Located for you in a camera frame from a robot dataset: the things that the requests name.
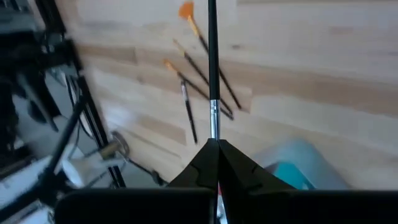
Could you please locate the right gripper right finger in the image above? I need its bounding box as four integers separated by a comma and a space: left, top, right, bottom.
218, 139, 398, 224

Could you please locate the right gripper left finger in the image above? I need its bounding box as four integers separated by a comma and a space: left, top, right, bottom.
54, 138, 219, 224

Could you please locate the black silver-ferrule paintbrush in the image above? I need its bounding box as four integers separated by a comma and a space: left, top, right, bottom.
180, 80, 199, 145
207, 0, 221, 141

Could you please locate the clear plastic container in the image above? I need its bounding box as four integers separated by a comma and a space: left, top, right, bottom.
251, 138, 349, 191

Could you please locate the black paintbrush orange tip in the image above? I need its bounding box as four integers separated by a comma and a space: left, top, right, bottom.
164, 58, 234, 121

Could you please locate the black paintbrush brown tip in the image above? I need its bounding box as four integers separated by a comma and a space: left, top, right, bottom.
172, 38, 234, 116

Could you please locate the black aluminium table frame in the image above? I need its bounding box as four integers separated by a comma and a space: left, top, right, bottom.
0, 0, 170, 218

